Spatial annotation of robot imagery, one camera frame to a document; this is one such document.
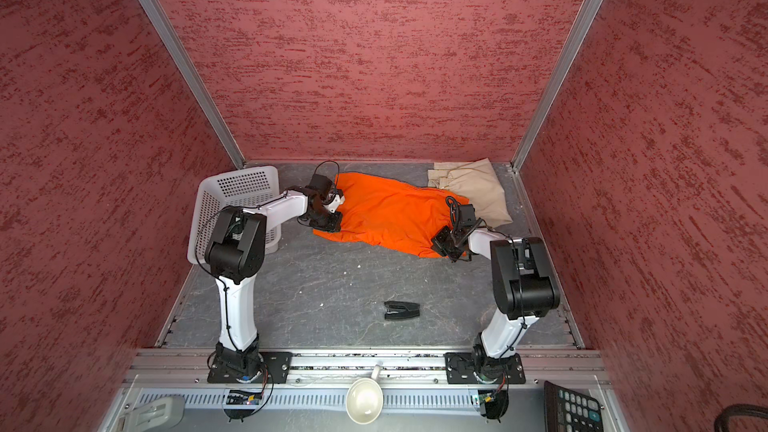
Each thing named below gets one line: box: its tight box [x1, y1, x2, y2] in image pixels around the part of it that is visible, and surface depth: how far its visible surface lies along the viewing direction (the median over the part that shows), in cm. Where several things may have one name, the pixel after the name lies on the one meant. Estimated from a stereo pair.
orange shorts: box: [313, 173, 470, 257], surface depth 107 cm
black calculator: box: [544, 381, 604, 432], surface depth 69 cm
